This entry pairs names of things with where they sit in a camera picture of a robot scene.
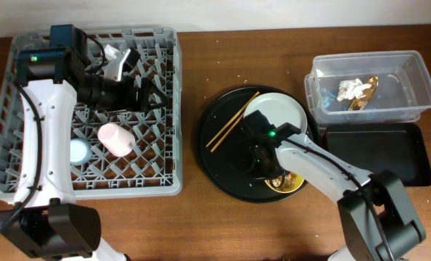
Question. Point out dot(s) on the black rectangular tray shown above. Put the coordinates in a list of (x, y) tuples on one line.
[(377, 147)]

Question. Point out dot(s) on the grey plastic dishwasher rack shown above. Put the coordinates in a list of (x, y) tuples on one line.
[(154, 166)]

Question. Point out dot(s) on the white tissue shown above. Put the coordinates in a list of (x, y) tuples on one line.
[(351, 89)]

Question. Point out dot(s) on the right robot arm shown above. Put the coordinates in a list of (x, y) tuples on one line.
[(378, 218)]

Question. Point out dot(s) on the upper wooden chopstick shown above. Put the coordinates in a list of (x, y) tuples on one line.
[(235, 117)]

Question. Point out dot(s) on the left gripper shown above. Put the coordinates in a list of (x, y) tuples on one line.
[(128, 103)]

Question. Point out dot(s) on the round black tray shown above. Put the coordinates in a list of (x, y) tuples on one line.
[(231, 165)]

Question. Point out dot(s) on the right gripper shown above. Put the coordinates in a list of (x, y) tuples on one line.
[(257, 173)]

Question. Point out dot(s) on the yellow bowl with food scraps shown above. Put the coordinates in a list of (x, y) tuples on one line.
[(286, 184)]

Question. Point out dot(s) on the lower wooden chopstick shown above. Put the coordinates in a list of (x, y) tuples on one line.
[(228, 131)]

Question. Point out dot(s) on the wooden chopstick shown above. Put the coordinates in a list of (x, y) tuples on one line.
[(228, 131), (235, 117)]

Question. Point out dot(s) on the blue plastic cup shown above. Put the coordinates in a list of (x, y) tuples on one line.
[(80, 151)]

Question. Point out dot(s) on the grey round plate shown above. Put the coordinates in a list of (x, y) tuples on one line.
[(278, 109)]

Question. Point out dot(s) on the gold snack wrapper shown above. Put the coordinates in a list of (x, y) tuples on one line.
[(367, 93)]

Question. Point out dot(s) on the clear plastic bin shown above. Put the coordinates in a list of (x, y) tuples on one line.
[(402, 94)]

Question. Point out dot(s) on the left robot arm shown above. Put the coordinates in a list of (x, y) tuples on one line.
[(46, 222)]

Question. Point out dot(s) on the pink plastic cup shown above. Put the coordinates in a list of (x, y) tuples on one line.
[(117, 140)]

